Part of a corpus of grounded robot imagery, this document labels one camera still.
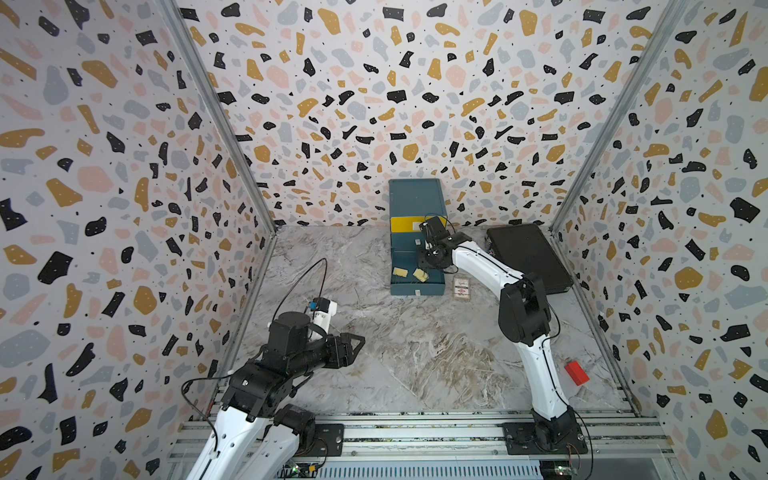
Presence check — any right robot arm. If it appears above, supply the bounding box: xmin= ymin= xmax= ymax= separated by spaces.
xmin=419 ymin=216 xmax=578 ymax=452

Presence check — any teal drawer cabinet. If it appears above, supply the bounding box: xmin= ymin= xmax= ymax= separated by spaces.
xmin=388 ymin=178 xmax=448 ymax=265

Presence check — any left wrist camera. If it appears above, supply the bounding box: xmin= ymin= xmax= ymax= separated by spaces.
xmin=308 ymin=297 xmax=338 ymax=341

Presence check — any small circuit board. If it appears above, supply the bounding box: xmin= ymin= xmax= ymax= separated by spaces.
xmin=278 ymin=462 xmax=322 ymax=479

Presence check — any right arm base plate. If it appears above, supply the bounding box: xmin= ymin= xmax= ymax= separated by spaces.
xmin=501 ymin=422 xmax=589 ymax=455

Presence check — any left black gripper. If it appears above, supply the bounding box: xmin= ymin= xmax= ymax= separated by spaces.
xmin=288 ymin=331 xmax=366 ymax=380

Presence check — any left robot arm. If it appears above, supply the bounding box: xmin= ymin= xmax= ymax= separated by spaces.
xmin=187 ymin=303 xmax=366 ymax=479

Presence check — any red block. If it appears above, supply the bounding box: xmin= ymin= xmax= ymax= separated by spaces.
xmin=565 ymin=360 xmax=590 ymax=386

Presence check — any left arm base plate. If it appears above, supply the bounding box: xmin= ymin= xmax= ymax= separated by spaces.
xmin=294 ymin=423 xmax=345 ymax=458

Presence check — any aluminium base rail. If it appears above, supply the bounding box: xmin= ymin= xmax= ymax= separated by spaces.
xmin=165 ymin=413 xmax=685 ymax=479

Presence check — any teal drawer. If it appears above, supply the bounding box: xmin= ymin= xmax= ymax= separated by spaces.
xmin=390 ymin=251 xmax=446 ymax=296
xmin=390 ymin=232 xmax=425 ymax=254

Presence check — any yellow top drawer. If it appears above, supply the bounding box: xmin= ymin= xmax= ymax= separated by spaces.
xmin=390 ymin=215 xmax=447 ymax=234

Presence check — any teal bottom drawer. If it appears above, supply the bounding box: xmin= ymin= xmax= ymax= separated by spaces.
xmin=390 ymin=251 xmax=446 ymax=296

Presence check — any small card packet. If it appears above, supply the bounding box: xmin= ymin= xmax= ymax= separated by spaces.
xmin=453 ymin=277 xmax=471 ymax=301

